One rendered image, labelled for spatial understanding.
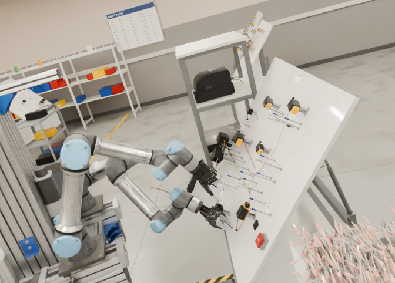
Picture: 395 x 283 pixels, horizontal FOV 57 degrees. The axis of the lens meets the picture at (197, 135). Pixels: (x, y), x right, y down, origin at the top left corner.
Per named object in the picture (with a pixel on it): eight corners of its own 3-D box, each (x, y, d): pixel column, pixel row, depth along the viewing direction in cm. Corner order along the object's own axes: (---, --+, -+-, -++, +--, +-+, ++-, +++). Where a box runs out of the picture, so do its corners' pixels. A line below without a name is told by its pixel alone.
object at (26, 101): (69, 138, 849) (40, 70, 793) (47, 159, 739) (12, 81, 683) (40, 145, 859) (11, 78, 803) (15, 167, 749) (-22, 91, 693)
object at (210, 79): (196, 104, 268) (189, 79, 262) (193, 97, 290) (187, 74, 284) (236, 93, 268) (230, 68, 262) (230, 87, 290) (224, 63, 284)
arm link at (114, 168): (97, 160, 186) (164, 229, 178) (113, 150, 194) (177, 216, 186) (92, 172, 194) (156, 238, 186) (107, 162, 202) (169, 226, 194)
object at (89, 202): (72, 216, 219) (66, 203, 216) (73, 205, 233) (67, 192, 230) (96, 208, 222) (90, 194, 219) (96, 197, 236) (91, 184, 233)
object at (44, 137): (60, 171, 651) (36, 115, 615) (35, 177, 657) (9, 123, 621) (79, 150, 743) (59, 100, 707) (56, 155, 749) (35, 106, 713)
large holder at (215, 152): (236, 142, 258) (218, 135, 256) (233, 163, 248) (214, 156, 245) (233, 147, 264) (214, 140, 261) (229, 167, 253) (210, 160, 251)
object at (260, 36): (243, 157, 507) (215, 40, 452) (239, 128, 617) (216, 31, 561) (295, 147, 496) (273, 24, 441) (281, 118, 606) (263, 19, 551)
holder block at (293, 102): (306, 98, 177) (290, 91, 175) (310, 111, 168) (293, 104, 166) (301, 105, 179) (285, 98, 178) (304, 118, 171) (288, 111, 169)
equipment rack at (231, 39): (235, 268, 310) (175, 56, 248) (226, 227, 367) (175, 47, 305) (293, 253, 308) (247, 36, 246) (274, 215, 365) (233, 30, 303)
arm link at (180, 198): (173, 192, 196) (177, 182, 190) (191, 202, 194) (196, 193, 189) (166, 201, 190) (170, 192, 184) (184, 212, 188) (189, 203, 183)
